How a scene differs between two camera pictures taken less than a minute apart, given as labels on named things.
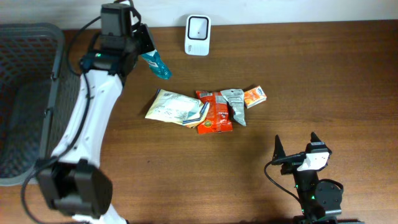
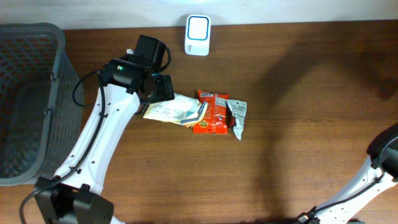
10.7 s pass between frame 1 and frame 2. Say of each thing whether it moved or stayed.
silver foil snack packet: moved
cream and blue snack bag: stayed
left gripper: moved
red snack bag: stayed
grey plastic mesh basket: stayed
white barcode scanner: stayed
